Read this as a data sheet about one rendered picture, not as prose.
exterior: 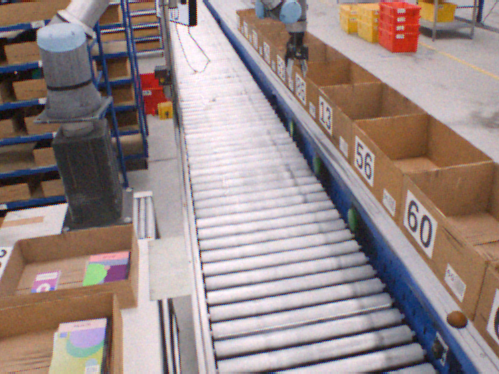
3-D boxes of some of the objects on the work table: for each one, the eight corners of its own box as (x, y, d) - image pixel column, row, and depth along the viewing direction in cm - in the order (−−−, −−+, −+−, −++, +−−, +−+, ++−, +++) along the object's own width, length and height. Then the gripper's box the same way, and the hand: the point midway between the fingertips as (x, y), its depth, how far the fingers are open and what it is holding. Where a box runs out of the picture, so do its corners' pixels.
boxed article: (27, 312, 128) (25, 308, 127) (38, 277, 142) (36, 273, 141) (52, 309, 129) (51, 304, 128) (61, 274, 143) (59, 269, 142)
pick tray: (-17, 340, 119) (-30, 313, 115) (123, 317, 126) (115, 289, 121) (-50, 436, 95) (-69, 408, 90) (124, 403, 102) (114, 374, 97)
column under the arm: (60, 235, 163) (35, 150, 147) (70, 199, 185) (49, 122, 170) (133, 224, 167) (115, 138, 151) (134, 189, 189) (119, 111, 173)
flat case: (80, 299, 130) (79, 295, 130) (91, 259, 147) (90, 255, 146) (127, 294, 131) (126, 290, 131) (133, 254, 148) (132, 250, 147)
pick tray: (25, 264, 149) (15, 239, 144) (140, 248, 154) (134, 222, 149) (3, 326, 124) (-10, 299, 119) (138, 307, 129) (131, 279, 124)
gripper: (285, 34, 193) (287, 83, 203) (313, 32, 194) (314, 80, 205) (280, 30, 200) (282, 78, 211) (308, 28, 202) (309, 75, 212)
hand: (296, 75), depth 209 cm, fingers open, 5 cm apart
